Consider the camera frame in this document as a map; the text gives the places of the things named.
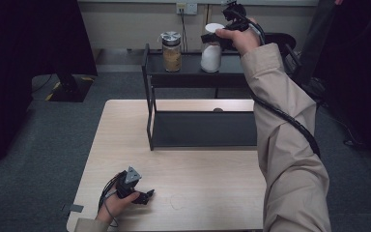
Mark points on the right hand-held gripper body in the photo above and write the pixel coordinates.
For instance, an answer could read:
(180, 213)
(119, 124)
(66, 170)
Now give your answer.
(235, 16)

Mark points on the white wall power outlet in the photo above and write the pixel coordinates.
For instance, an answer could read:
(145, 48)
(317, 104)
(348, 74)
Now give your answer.
(186, 8)

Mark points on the white jar with white lid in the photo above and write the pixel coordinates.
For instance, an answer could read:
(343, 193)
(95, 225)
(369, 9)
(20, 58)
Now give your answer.
(211, 59)

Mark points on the black stand base yellow stripes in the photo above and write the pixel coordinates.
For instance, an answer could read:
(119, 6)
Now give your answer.
(72, 90)

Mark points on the black chair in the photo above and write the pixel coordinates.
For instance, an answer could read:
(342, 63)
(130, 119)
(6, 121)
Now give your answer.
(280, 40)

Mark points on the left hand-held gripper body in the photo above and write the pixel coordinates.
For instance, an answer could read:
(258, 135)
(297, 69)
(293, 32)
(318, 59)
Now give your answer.
(126, 186)

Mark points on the round brown table grommet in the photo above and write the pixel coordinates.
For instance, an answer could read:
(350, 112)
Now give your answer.
(218, 110)

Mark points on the grey slanted stand panel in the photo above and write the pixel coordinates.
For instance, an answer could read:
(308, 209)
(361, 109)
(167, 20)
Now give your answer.
(317, 38)

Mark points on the black two-tier metal shelf rack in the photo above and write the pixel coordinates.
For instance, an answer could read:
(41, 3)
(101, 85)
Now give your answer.
(199, 129)

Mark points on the dark curtain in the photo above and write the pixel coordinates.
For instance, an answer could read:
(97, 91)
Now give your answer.
(360, 64)

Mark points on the person's left hand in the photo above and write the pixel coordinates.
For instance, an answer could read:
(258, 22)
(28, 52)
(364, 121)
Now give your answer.
(112, 208)

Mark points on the glass spice jar silver lid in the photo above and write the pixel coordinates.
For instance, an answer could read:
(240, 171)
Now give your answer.
(171, 54)

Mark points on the grey tape strip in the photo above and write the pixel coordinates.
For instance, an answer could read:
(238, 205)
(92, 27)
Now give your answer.
(74, 208)

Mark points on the person's right hand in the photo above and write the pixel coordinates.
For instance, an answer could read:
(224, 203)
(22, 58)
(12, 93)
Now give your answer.
(243, 38)

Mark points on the black curtain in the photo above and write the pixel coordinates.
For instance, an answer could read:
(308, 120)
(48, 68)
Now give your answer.
(29, 48)

